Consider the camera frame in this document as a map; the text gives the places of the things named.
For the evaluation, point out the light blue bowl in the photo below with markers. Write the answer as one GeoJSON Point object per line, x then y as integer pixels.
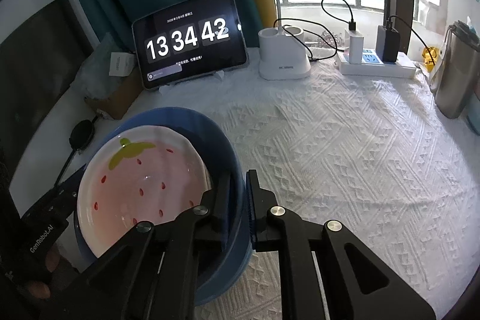
{"type": "Point", "coordinates": [473, 110]}

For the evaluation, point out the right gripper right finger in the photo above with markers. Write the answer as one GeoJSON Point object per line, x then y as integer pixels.
{"type": "Point", "coordinates": [326, 271]}

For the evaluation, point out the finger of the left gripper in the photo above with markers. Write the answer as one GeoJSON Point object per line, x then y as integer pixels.
{"type": "Point", "coordinates": [70, 186]}

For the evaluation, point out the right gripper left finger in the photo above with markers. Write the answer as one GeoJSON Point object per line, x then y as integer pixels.
{"type": "Point", "coordinates": [152, 271]}

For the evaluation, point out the cardboard box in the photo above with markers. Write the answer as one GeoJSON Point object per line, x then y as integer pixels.
{"type": "Point", "coordinates": [117, 104]}

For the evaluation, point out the white power strip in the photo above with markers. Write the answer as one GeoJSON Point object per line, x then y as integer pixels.
{"type": "Point", "coordinates": [371, 65]}

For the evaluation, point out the small white box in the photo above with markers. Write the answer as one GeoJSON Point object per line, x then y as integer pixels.
{"type": "Point", "coordinates": [121, 64]}

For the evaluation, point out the white lamp base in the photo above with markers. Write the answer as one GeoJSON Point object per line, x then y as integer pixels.
{"type": "Point", "coordinates": [283, 54]}

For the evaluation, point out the large blue bowl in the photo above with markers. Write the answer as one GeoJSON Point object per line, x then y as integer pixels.
{"type": "Point", "coordinates": [219, 157]}

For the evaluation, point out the steel tumbler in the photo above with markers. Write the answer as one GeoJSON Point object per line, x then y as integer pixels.
{"type": "Point", "coordinates": [456, 72]}

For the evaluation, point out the black charger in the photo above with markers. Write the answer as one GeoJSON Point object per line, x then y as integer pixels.
{"type": "Point", "coordinates": [388, 42]}

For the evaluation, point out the person left hand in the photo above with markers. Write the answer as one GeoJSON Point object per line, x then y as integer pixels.
{"type": "Point", "coordinates": [56, 274]}

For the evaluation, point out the white charger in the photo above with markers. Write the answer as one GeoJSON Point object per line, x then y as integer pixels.
{"type": "Point", "coordinates": [354, 43]}

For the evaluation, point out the white tablecloth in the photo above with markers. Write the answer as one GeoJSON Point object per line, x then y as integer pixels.
{"type": "Point", "coordinates": [375, 154]}

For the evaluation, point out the pink strawberry bowl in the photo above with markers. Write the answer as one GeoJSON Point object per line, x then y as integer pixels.
{"type": "Point", "coordinates": [147, 173]}

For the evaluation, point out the tablet showing clock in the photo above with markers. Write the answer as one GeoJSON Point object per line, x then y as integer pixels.
{"type": "Point", "coordinates": [187, 40]}

